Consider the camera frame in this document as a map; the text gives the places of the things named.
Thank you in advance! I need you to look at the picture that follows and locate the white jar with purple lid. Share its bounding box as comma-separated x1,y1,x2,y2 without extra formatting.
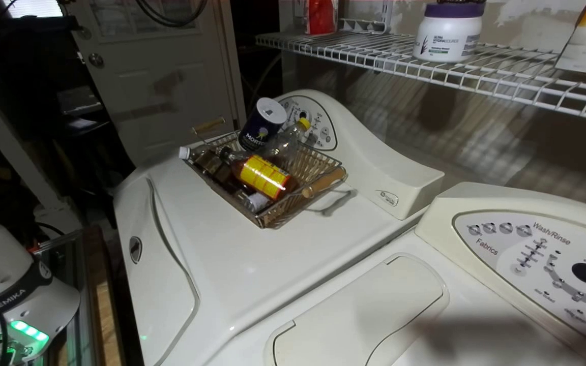
414,0,489,64

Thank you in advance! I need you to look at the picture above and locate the white laundry machine without basket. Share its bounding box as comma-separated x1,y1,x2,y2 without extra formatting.
207,181,586,366

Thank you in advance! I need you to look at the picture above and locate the orange container with yellow label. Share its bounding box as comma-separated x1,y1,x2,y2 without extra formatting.
230,152,302,203

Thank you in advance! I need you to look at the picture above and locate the white wire rack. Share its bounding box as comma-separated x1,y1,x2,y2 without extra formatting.
254,28,586,127

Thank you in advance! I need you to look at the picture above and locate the white panel door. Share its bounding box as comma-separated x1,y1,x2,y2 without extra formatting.
60,0,248,168

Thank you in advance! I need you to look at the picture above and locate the dark blue can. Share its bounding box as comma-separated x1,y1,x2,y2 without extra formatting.
239,95,290,154

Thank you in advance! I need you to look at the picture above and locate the white washing machine under basket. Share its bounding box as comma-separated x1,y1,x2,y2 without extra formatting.
112,87,448,366

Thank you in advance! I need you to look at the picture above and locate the wicker basket with items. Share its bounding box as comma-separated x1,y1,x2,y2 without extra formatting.
181,129,351,229

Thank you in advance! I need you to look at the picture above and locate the red container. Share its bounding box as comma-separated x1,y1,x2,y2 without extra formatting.
304,0,340,36

